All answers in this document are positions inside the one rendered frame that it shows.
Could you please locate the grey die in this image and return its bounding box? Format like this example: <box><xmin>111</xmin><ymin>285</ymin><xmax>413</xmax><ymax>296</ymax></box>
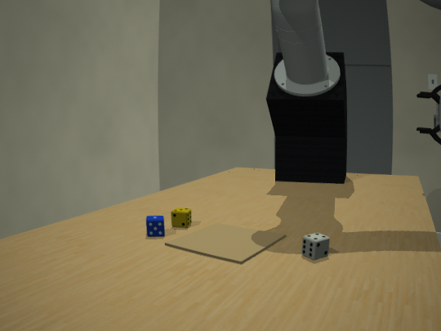
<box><xmin>301</xmin><ymin>233</ymin><xmax>330</xmax><ymax>260</ymax></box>

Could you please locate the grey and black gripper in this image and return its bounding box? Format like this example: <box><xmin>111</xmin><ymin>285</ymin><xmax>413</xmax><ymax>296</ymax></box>
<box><xmin>416</xmin><ymin>85</ymin><xmax>441</xmax><ymax>145</ymax></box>

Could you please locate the yellow die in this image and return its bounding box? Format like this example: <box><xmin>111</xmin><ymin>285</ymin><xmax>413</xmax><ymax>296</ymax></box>
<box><xmin>171</xmin><ymin>208</ymin><xmax>191</xmax><ymax>228</ymax></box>

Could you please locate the blue die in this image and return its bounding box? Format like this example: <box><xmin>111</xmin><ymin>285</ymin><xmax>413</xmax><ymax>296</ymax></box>
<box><xmin>146</xmin><ymin>216</ymin><xmax>165</xmax><ymax>237</ymax></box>

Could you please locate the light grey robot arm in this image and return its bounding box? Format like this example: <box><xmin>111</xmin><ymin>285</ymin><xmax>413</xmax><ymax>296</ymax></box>
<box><xmin>271</xmin><ymin>0</ymin><xmax>341</xmax><ymax>96</ymax></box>

